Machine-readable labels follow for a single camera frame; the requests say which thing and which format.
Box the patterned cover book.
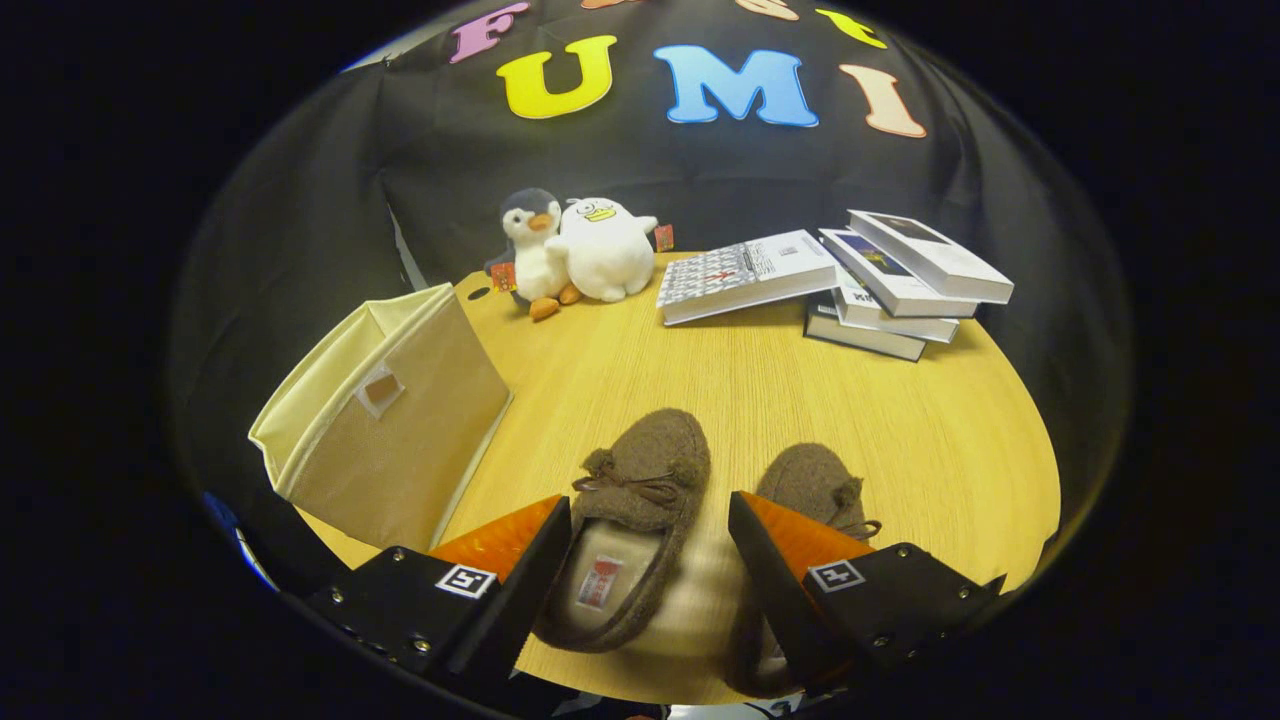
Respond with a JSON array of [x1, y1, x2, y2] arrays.
[[656, 229, 840, 327]]

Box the white duck plush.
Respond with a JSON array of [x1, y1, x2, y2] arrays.
[[547, 197, 677, 304]]

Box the beige fabric storage box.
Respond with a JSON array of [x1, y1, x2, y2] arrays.
[[248, 283, 514, 554]]

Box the grey white penguin plush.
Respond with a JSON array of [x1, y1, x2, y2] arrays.
[[484, 188, 582, 322]]

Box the brown fuzzy shoe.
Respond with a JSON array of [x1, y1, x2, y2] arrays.
[[724, 443, 883, 699], [533, 407, 714, 655]]

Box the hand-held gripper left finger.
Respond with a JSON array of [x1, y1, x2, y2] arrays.
[[305, 495, 573, 691]]

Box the white paperback book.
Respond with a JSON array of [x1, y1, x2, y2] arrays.
[[831, 268, 962, 345]]

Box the white book dark cover picture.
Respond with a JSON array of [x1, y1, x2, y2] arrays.
[[847, 209, 1015, 305]]

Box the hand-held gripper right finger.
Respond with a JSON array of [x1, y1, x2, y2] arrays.
[[727, 490, 1007, 696]]

